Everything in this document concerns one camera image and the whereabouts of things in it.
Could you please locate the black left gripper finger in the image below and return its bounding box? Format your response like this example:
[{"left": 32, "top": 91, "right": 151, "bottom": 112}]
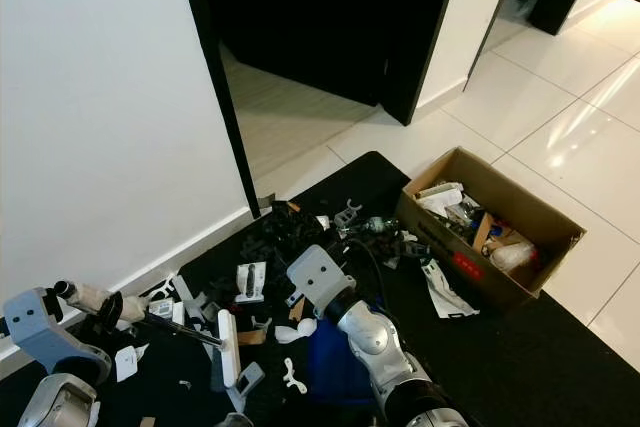
[{"left": 96, "top": 292, "right": 127, "bottom": 334}]

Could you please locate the white hand brush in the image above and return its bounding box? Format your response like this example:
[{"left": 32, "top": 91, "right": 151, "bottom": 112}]
[{"left": 55, "top": 280, "right": 243, "bottom": 390}]

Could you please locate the black floor mat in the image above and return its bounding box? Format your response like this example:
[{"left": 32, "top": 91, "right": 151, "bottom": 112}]
[{"left": 0, "top": 151, "right": 640, "bottom": 427}]

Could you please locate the white card with black part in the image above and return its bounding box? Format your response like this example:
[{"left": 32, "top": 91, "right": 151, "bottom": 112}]
[{"left": 234, "top": 261, "right": 268, "bottom": 304}]

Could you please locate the small white paper sheet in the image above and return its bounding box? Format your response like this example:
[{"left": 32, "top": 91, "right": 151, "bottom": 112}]
[{"left": 114, "top": 343, "right": 153, "bottom": 384}]

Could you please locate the thin wooden stick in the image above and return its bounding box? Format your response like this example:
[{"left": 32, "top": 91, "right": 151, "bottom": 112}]
[{"left": 289, "top": 295, "right": 308, "bottom": 325}]

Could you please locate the white rounded plastic piece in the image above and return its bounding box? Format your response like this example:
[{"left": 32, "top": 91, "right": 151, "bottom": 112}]
[{"left": 274, "top": 318, "right": 318, "bottom": 346}]

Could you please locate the small cardboard scrap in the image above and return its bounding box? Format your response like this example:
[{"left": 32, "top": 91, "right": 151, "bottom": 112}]
[{"left": 240, "top": 326, "right": 269, "bottom": 346}]

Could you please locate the white forked plastic piece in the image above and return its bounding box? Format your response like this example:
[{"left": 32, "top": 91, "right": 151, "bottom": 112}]
[{"left": 281, "top": 356, "right": 309, "bottom": 396}]

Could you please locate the grey flat plastic part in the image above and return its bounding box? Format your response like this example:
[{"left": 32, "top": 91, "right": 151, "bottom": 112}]
[{"left": 226, "top": 361, "right": 267, "bottom": 414}]

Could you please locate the white folded paper in box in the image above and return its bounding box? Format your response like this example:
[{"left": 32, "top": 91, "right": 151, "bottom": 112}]
[{"left": 417, "top": 181, "right": 463, "bottom": 215}]

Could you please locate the white plastic packet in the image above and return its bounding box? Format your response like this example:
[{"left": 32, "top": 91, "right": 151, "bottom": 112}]
[{"left": 420, "top": 257, "right": 468, "bottom": 319}]

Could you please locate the brown cardboard strip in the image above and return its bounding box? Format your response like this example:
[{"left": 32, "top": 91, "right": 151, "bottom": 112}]
[{"left": 471, "top": 211, "right": 494, "bottom": 250}]

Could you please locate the clear plastic bag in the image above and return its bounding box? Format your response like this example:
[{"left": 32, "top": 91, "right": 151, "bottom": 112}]
[{"left": 489, "top": 236, "right": 538, "bottom": 271}]

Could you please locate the brown cardboard box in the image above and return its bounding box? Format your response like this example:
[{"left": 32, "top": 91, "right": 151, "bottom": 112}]
[{"left": 394, "top": 146, "right": 587, "bottom": 311}]

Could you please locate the black door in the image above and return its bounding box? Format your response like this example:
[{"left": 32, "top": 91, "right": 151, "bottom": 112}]
[{"left": 196, "top": 0, "right": 466, "bottom": 126}]

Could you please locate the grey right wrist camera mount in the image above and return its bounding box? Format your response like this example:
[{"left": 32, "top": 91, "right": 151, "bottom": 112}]
[{"left": 286, "top": 243, "right": 358, "bottom": 318}]

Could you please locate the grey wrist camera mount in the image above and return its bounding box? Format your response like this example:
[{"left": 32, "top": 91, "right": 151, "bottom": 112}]
[
  {"left": 286, "top": 243, "right": 358, "bottom": 318},
  {"left": 2, "top": 287, "right": 69, "bottom": 360}
]

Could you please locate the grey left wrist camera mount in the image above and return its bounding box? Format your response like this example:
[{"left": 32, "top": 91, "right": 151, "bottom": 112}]
[{"left": 2, "top": 287, "right": 69, "bottom": 360}]

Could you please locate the grey plastic bracket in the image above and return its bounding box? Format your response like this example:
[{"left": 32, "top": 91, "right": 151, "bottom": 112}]
[{"left": 334, "top": 199, "right": 365, "bottom": 231}]

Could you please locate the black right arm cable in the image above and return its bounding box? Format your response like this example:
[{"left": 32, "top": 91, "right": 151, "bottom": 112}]
[{"left": 350, "top": 240, "right": 393, "bottom": 300}]

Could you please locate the black door frame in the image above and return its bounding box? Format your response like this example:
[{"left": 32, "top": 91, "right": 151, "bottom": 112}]
[{"left": 173, "top": 0, "right": 261, "bottom": 220}]

